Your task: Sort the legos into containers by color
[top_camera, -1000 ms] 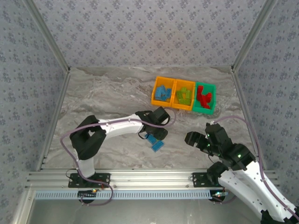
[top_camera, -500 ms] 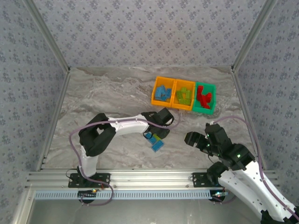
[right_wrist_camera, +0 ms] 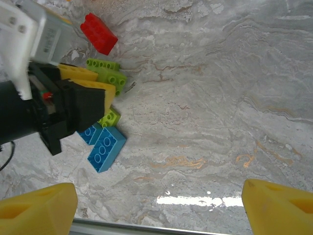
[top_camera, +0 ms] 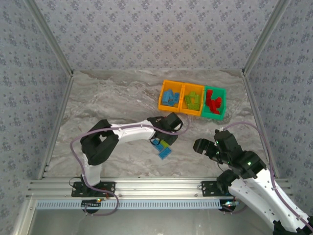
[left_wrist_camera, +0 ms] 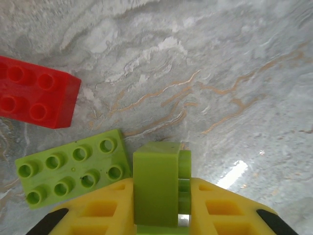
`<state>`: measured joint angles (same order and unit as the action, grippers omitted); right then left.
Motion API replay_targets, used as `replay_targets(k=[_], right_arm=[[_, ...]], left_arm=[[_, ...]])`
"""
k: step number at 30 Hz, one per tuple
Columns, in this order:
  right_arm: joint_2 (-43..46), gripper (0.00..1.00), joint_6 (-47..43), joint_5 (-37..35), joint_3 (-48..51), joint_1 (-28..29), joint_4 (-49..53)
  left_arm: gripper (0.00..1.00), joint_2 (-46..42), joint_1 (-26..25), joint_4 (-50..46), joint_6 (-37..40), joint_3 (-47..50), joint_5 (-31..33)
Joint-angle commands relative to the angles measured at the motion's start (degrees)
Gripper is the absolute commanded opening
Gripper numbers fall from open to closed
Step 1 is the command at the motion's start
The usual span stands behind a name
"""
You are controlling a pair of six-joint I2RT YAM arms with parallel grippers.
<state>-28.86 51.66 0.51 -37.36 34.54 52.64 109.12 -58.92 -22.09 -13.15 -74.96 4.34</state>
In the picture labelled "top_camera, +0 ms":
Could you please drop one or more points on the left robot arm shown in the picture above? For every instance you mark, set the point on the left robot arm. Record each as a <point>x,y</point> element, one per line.
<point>132,133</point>

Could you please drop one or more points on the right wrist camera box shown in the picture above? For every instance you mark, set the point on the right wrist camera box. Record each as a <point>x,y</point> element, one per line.
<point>222,131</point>

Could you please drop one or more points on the small red lego brick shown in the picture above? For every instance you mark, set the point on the small red lego brick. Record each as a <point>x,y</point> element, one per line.
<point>217,101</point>

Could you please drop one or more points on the orange plastic bin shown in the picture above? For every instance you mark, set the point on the orange plastic bin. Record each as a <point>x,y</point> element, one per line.
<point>193,112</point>
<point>162,105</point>

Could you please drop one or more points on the green lego brick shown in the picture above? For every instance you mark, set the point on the green lego brick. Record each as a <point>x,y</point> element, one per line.
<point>166,144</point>
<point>193,94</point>
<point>193,106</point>
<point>188,101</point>
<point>196,99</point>

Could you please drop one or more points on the small black controller board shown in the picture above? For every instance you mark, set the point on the small black controller board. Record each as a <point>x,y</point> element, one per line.
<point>228,204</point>
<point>90,203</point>

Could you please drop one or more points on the wide aluminium frame rail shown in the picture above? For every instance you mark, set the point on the wide aluminium frame rail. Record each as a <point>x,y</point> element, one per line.
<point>159,187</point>

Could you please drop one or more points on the blue lego brick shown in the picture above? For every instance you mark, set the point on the blue lego brick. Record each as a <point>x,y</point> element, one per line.
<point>171,102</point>
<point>167,95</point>
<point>176,96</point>
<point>165,153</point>
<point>158,147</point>

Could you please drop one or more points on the aluminium frame post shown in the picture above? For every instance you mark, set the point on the aluminium frame post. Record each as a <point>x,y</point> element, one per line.
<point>264,36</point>
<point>51,36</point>

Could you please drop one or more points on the green plastic bin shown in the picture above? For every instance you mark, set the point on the green plastic bin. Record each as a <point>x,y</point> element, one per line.
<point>204,115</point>

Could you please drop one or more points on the thin aluminium table rail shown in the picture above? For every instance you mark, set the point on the thin aluminium table rail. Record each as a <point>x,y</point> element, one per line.
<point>156,70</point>

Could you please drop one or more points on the aluminium table side rail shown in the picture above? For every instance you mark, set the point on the aluminium table side rail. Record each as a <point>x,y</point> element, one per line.
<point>62,102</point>
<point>253,98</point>

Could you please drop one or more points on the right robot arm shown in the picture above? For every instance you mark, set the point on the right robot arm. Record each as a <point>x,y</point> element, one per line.
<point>256,195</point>

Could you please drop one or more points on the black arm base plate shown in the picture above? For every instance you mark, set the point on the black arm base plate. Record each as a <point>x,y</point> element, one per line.
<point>207,191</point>
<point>75,192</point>

